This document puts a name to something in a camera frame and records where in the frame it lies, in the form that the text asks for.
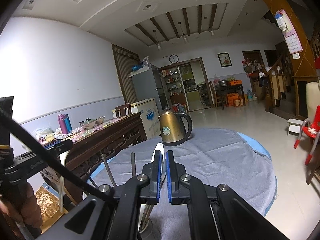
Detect lidded ceramic bowl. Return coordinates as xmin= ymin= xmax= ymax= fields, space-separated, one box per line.
xmin=80 ymin=118 xmax=97 ymax=130

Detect grey table cloth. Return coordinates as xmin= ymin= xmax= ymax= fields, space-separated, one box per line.
xmin=87 ymin=127 xmax=278 ymax=240

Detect wooden stair railing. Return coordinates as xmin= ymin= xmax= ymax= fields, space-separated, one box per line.
xmin=263 ymin=52 xmax=286 ymax=113

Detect red child's chair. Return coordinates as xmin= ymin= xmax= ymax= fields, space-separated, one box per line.
xmin=293 ymin=105 xmax=320 ymax=166

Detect purple thermos bottle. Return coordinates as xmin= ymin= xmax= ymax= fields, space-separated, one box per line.
xmin=57 ymin=114 xmax=68 ymax=134

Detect dark side table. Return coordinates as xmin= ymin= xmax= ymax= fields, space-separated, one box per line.
xmin=216 ymin=80 xmax=246 ymax=110

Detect black cable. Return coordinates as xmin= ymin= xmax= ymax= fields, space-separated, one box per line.
xmin=0 ymin=107 xmax=118 ymax=203

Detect wooden dining chair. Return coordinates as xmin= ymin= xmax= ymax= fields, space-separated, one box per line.
xmin=115 ymin=103 xmax=132 ymax=118

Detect gold electric kettle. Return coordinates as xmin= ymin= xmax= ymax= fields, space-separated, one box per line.
xmin=158 ymin=106 xmax=193 ymax=146

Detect beige armchair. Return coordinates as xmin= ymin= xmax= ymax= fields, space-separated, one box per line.
xmin=306 ymin=82 xmax=320 ymax=121

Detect dark cylindrical utensil holder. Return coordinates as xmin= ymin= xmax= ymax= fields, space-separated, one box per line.
xmin=140 ymin=219 xmax=162 ymax=240

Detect framed wall picture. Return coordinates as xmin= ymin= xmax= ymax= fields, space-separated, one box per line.
xmin=218 ymin=53 xmax=232 ymax=67

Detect white ceramic spoon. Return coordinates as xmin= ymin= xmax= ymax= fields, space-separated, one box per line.
xmin=151 ymin=142 xmax=167 ymax=188

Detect blue thermos bottle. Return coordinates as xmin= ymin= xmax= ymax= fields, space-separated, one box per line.
xmin=64 ymin=114 xmax=72 ymax=133

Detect white step stool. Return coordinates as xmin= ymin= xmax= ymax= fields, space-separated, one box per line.
xmin=287 ymin=118 xmax=303 ymax=135

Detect carved dark wooden sideboard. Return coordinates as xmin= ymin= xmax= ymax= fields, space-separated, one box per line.
xmin=42 ymin=112 xmax=148 ymax=205

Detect dark chopstick four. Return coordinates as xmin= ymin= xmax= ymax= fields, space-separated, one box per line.
xmin=131 ymin=152 xmax=136 ymax=177

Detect grey refrigerator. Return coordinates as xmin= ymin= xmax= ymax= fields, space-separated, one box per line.
xmin=129 ymin=64 xmax=168 ymax=113

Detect dark chopstick five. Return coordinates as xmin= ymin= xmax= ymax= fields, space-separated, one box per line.
xmin=101 ymin=153 xmax=117 ymax=187

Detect pink wall calendar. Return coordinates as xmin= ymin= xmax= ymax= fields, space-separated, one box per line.
xmin=274 ymin=9 xmax=303 ymax=55

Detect white chest freezer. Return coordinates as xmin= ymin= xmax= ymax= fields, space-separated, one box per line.
xmin=111 ymin=97 xmax=162 ymax=140

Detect person's left hand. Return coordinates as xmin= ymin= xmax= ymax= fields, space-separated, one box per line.
xmin=1 ymin=183 xmax=42 ymax=239

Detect round wall clock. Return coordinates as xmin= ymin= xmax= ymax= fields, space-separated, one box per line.
xmin=169 ymin=54 xmax=179 ymax=64

